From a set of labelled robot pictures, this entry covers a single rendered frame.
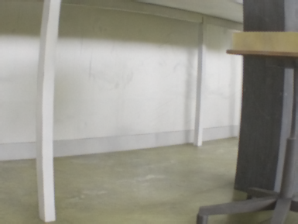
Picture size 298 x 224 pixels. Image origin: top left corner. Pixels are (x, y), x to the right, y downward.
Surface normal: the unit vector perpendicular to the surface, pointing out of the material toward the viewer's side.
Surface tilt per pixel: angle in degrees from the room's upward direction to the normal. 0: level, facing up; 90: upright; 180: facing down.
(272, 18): 90
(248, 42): 90
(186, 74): 90
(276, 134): 90
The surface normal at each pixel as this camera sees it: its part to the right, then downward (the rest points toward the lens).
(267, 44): -0.86, 0.00
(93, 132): 0.69, 0.09
